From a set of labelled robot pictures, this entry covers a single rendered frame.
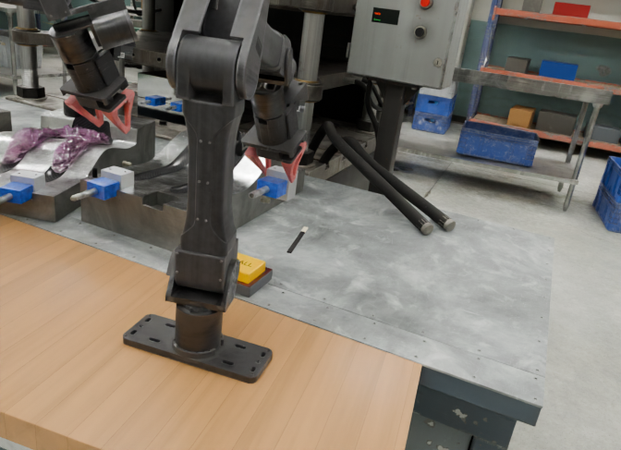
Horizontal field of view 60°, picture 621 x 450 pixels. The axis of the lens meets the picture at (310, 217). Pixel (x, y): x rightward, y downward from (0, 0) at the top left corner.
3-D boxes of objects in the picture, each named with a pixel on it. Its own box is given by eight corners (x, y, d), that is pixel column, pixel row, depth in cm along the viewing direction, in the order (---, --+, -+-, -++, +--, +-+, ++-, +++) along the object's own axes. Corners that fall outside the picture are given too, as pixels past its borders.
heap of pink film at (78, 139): (69, 175, 116) (67, 139, 113) (-9, 163, 117) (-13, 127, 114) (123, 147, 140) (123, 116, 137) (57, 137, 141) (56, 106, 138)
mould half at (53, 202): (55, 222, 107) (53, 169, 103) (-68, 201, 109) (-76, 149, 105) (154, 158, 153) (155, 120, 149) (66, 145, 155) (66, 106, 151)
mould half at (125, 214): (188, 257, 100) (190, 188, 95) (80, 221, 109) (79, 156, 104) (302, 190, 143) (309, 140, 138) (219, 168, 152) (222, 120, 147)
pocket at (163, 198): (164, 223, 100) (164, 204, 99) (140, 215, 102) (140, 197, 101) (179, 215, 104) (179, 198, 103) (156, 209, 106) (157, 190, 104)
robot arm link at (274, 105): (261, 101, 97) (254, 66, 92) (291, 102, 96) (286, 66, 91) (249, 124, 92) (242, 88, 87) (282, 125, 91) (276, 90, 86)
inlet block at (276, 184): (261, 213, 95) (265, 183, 93) (237, 206, 96) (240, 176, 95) (295, 197, 106) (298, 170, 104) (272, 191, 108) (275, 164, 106)
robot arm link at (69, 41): (103, 45, 93) (87, 6, 88) (108, 61, 89) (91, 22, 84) (63, 57, 91) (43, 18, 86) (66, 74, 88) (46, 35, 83)
